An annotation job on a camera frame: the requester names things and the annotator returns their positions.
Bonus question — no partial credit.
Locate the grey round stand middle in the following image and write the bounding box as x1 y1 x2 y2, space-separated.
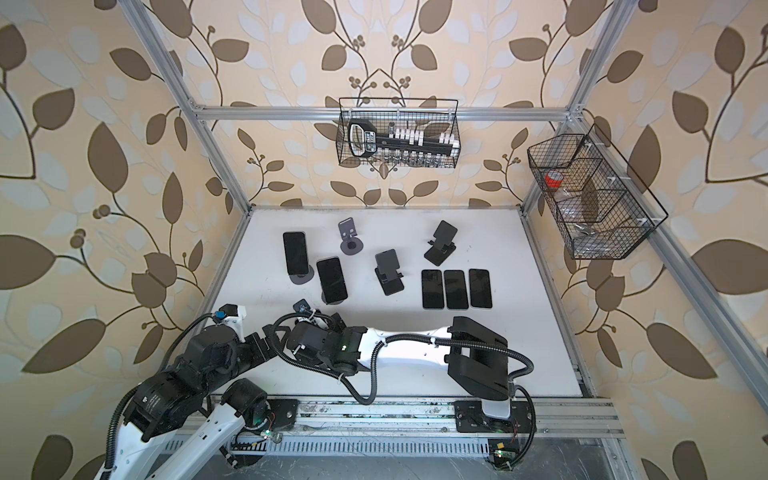
321 293 344 305

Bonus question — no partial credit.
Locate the black phone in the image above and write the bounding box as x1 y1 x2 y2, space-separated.
282 232 310 276
469 269 493 309
316 257 348 301

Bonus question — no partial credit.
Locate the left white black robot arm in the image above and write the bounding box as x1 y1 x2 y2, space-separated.
95 304 276 479

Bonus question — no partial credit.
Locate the grey round stand far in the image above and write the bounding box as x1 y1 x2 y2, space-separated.
338 217 364 256

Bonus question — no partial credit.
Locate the black wire basket right wall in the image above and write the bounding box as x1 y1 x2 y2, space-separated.
527 124 668 260

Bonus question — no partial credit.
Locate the black square stand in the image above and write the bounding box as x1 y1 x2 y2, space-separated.
374 249 404 296
424 220 458 267

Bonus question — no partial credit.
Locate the aluminium rail front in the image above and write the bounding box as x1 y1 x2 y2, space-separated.
280 396 625 439

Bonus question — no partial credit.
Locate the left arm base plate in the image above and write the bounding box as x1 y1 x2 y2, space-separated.
244 398 299 432

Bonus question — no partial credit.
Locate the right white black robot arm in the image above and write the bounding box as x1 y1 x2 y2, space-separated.
263 306 535 420

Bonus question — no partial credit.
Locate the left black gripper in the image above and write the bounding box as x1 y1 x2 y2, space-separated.
201 324 293 400

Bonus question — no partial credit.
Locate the grey round stand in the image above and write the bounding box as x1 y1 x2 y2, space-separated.
338 217 364 256
321 293 344 305
289 267 315 285

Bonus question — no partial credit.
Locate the grey round stand left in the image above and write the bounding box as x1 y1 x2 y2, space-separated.
289 267 315 285

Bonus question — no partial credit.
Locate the black wire basket back wall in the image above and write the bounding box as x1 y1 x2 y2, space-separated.
335 95 462 169

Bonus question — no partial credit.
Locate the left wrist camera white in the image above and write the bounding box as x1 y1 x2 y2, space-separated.
214 304 246 342

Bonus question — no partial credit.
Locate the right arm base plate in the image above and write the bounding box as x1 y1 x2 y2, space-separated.
453 400 532 434

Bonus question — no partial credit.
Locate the black wire basket wall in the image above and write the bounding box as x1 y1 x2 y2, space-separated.
335 95 462 169
527 124 668 260

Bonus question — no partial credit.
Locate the black tool with vials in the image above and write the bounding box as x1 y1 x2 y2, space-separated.
346 119 461 158

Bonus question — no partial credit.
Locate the black phone stand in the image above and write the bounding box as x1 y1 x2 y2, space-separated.
443 270 469 310
421 269 445 310

